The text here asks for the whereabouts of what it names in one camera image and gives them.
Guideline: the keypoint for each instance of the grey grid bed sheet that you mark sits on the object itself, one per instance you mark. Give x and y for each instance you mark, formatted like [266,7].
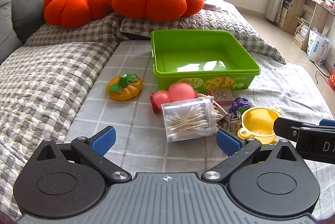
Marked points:
[274,88]

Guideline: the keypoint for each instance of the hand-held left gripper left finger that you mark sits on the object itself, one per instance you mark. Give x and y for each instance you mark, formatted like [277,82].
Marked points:
[104,141]

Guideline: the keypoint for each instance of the orange toy pumpkin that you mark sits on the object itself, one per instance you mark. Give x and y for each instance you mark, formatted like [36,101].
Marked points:
[125,88]

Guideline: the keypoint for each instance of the grey quilted blanket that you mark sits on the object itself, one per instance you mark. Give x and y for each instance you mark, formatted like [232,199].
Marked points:
[235,25]

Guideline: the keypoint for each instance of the small pink box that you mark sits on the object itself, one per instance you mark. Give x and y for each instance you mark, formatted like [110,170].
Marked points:
[221,95]

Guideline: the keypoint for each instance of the small orange pumpkin cushion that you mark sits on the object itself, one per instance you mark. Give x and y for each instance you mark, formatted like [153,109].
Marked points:
[68,4]

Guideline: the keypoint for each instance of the purple toy grapes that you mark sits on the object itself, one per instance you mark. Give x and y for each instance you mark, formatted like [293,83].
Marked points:
[240,104]

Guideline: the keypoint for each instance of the pink toy pig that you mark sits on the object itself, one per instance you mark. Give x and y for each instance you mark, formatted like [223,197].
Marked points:
[178,91]

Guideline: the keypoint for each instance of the white paper sheets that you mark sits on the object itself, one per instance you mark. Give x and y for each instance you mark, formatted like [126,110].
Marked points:
[212,6]

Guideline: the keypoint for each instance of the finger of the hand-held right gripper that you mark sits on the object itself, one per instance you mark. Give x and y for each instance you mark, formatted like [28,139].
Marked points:
[327,122]
[285,128]

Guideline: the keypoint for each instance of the wooden shelf desk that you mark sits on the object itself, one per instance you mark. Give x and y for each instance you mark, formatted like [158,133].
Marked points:
[314,12]

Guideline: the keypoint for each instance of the green plastic box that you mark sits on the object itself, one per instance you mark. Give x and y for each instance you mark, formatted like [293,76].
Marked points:
[183,74]

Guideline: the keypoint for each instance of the white shopping bag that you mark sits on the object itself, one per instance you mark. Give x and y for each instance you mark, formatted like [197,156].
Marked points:
[318,47]

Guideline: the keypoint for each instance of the yellow toy colander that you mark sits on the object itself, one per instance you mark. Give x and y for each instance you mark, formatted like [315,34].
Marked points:
[257,124]

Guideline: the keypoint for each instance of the cream starfish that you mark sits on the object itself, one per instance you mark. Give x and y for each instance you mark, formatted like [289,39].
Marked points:
[218,114]

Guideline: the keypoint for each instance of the red round object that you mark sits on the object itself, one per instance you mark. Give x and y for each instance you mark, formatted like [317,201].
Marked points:
[332,80]

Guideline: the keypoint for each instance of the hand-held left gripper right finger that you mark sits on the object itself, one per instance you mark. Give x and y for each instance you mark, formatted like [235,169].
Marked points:
[227,142]

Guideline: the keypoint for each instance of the clear cotton swab jar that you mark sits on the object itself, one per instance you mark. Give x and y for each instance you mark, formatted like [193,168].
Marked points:
[187,120]

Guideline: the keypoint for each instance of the grey checked blanket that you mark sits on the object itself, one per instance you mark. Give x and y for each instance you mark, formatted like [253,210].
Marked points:
[39,82]

